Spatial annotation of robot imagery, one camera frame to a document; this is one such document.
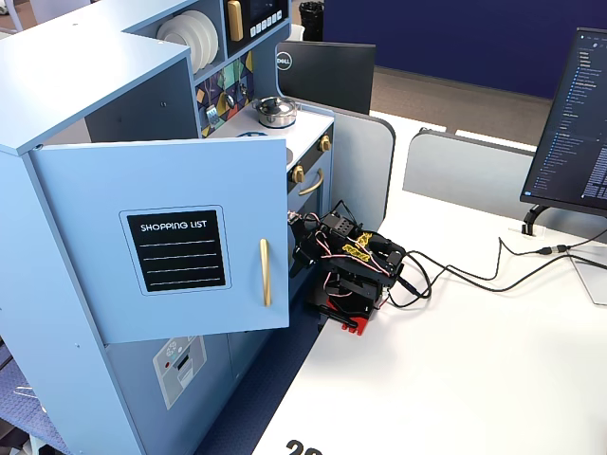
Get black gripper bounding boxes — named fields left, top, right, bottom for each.
left=290, top=218, right=334, bottom=280

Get blue shopping list cabinet door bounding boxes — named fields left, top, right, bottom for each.
left=28, top=136, right=291, bottom=345

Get red table clamp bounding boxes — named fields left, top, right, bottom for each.
left=325, top=305, right=372, bottom=337

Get grey desk divider panel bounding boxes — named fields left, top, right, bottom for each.
left=325, top=105, right=397, bottom=229
left=402, top=129, right=538, bottom=222

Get steel toy pot with lid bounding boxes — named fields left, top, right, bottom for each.
left=250, top=95, right=300, bottom=130

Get steel toy spatula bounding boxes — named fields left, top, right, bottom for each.
left=205, top=82, right=222, bottom=128

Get black number sticker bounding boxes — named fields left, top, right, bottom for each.
left=285, top=439, right=324, bottom=455

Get black Dell monitor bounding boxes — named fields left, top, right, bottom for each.
left=275, top=40, right=377, bottom=117

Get blue dispenser fridge door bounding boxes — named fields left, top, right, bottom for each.
left=102, top=331, right=238, bottom=455

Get black toy microwave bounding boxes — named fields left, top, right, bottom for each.
left=222, top=0, right=291, bottom=61

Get white toy plate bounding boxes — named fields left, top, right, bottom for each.
left=177, top=11, right=215, bottom=66
left=156, top=15, right=205, bottom=73
left=189, top=9, right=221, bottom=62

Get black mesh trash can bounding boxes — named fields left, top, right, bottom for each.
left=299, top=1, right=326, bottom=43

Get navy blue partition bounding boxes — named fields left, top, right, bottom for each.
left=322, top=0, right=607, bottom=101

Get blue wooden toy kitchen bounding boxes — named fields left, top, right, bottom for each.
left=0, top=0, right=336, bottom=455

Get grey flat stand base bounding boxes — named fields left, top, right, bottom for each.
left=567, top=245, right=607, bottom=307

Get lit computer monitor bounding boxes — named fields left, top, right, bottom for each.
left=519, top=27, right=607, bottom=220

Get gold curved cabinet door handle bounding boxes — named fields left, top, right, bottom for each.
left=258, top=237, right=273, bottom=308

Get gold oven handle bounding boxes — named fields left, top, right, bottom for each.
left=298, top=168, right=326, bottom=197

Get black cable with connectors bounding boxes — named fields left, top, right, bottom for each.
left=402, top=235, right=607, bottom=282

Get long black cable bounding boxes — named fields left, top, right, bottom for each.
left=383, top=250, right=607, bottom=309

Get gold microwave handle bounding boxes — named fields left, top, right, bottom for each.
left=226, top=0, right=245, bottom=42

